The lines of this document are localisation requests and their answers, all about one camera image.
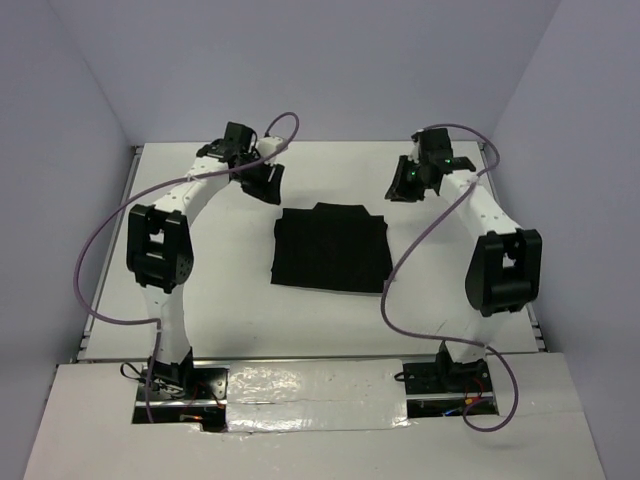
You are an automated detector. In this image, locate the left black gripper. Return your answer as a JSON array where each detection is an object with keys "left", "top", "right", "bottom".
[{"left": 234, "top": 154, "right": 285, "bottom": 206}]

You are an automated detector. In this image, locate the black long sleeve shirt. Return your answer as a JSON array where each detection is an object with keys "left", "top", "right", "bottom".
[{"left": 271, "top": 203, "right": 393, "bottom": 294}]

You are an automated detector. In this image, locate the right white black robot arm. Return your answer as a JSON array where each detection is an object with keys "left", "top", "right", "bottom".
[{"left": 385, "top": 123, "right": 543, "bottom": 391}]

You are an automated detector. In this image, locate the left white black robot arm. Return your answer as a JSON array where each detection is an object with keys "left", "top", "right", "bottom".
[{"left": 126, "top": 122, "right": 288, "bottom": 399}]

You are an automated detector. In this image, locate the shiny silver tape sheet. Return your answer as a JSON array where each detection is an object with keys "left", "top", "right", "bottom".
[{"left": 226, "top": 359, "right": 409, "bottom": 433}]

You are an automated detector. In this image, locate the white foam front board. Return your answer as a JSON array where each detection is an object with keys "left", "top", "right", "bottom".
[{"left": 25, "top": 354, "right": 604, "bottom": 479}]

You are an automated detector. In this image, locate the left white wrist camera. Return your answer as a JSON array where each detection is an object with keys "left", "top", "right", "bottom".
[{"left": 256, "top": 136, "right": 289, "bottom": 161}]

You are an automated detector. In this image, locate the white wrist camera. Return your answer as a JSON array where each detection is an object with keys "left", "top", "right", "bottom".
[
  {"left": 409, "top": 129, "right": 424, "bottom": 164},
  {"left": 256, "top": 136, "right": 289, "bottom": 161}
]

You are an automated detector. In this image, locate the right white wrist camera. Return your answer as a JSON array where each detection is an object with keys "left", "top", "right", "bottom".
[{"left": 409, "top": 129, "right": 424, "bottom": 164}]

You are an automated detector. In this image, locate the left aluminium table rail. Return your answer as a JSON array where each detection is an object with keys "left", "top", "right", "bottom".
[{"left": 72, "top": 145, "right": 144, "bottom": 363}]

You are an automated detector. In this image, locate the aluminium table rail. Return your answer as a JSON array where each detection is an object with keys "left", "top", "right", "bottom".
[
  {"left": 474, "top": 170, "right": 546, "bottom": 353},
  {"left": 72, "top": 145, "right": 144, "bottom": 363}
]

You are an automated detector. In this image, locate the right aluminium table rail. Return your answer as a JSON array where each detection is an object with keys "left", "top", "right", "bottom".
[{"left": 474, "top": 170, "right": 546, "bottom": 353}]

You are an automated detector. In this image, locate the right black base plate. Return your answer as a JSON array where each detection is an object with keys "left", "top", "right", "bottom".
[{"left": 394, "top": 354, "right": 492, "bottom": 395}]

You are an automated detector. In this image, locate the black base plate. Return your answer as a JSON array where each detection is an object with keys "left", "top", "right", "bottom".
[
  {"left": 394, "top": 354, "right": 492, "bottom": 395},
  {"left": 150, "top": 367, "right": 229, "bottom": 402}
]

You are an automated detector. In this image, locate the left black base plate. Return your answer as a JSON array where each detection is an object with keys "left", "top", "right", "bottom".
[{"left": 150, "top": 367, "right": 229, "bottom": 402}]

